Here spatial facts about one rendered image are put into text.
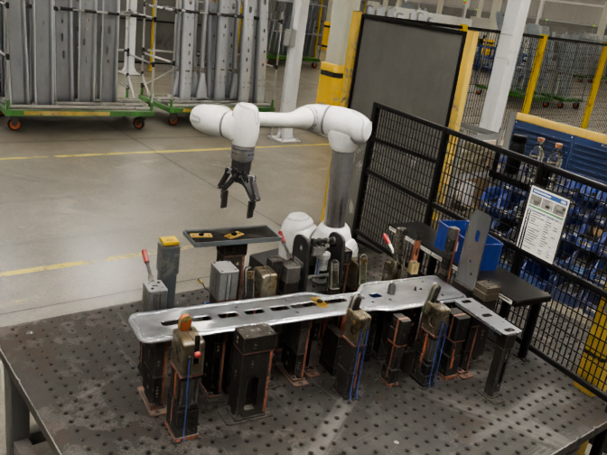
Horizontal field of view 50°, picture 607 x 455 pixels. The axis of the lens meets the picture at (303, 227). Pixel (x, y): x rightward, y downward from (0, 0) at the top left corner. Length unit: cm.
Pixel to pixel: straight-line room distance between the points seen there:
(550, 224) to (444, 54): 223
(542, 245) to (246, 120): 139
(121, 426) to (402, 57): 368
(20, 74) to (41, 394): 681
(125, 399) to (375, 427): 88
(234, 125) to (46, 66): 670
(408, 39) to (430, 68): 32
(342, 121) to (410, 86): 231
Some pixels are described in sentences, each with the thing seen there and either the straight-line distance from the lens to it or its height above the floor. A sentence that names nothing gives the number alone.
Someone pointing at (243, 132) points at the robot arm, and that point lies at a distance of 241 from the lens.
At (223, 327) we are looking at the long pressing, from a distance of 224.
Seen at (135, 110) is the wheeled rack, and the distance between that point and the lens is 924.
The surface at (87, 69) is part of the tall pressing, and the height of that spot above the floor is 73.
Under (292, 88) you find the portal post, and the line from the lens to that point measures 950.
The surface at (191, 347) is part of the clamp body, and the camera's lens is 203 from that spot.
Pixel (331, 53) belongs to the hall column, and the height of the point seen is 125.
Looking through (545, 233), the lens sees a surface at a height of 127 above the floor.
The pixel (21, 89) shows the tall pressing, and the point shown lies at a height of 48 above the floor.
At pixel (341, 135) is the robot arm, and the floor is 154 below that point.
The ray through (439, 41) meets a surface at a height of 188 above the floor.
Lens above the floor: 210
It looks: 20 degrees down
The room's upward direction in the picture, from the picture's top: 8 degrees clockwise
